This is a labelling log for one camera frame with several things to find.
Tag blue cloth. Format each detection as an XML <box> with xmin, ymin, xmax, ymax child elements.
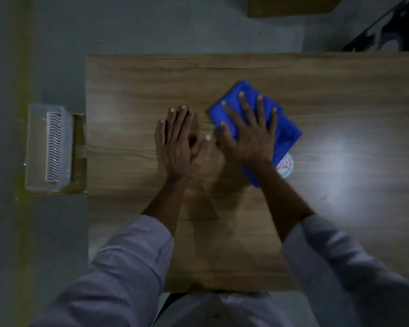
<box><xmin>208</xmin><ymin>80</ymin><xmax>303</xmax><ymax>188</ymax></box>

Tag wooden table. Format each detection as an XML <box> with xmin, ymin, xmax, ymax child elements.
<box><xmin>84</xmin><ymin>52</ymin><xmax>409</xmax><ymax>293</ymax></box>

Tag light denim shirt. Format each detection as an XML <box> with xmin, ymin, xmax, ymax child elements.
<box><xmin>29</xmin><ymin>214</ymin><xmax>409</xmax><ymax>327</ymax></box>

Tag black box with white label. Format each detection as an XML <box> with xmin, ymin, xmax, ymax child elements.
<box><xmin>340</xmin><ymin>0</ymin><xmax>409</xmax><ymax>53</ymax></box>

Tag person's right hand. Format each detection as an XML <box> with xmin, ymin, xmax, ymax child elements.
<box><xmin>219</xmin><ymin>91</ymin><xmax>279</xmax><ymax>166</ymax></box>

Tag black trousers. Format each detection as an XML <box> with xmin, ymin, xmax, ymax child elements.
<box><xmin>153</xmin><ymin>290</ymin><xmax>270</xmax><ymax>321</ymax></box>

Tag person's right forearm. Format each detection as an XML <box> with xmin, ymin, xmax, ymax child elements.
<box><xmin>252</xmin><ymin>159</ymin><xmax>316</xmax><ymax>243</ymax></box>

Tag clear plastic box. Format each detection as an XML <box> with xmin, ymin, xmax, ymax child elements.
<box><xmin>24</xmin><ymin>104</ymin><xmax>74</xmax><ymax>192</ymax></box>

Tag person's left forearm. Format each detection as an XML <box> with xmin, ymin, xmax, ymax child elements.
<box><xmin>141</xmin><ymin>178</ymin><xmax>191</xmax><ymax>237</ymax></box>

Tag person's left hand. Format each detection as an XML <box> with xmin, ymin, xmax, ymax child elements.
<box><xmin>159</xmin><ymin>104</ymin><xmax>213</xmax><ymax>183</ymax></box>

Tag round white foil lid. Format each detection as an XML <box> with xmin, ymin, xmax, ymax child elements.
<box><xmin>275</xmin><ymin>152</ymin><xmax>295</xmax><ymax>179</ymax></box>

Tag brown cardboard box with handle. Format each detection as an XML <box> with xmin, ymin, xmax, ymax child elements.
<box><xmin>247</xmin><ymin>0</ymin><xmax>347</xmax><ymax>19</ymax></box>

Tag taped brown cardboard box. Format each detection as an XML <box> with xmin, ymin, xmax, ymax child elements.
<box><xmin>27</xmin><ymin>112</ymin><xmax>89</xmax><ymax>198</ymax></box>

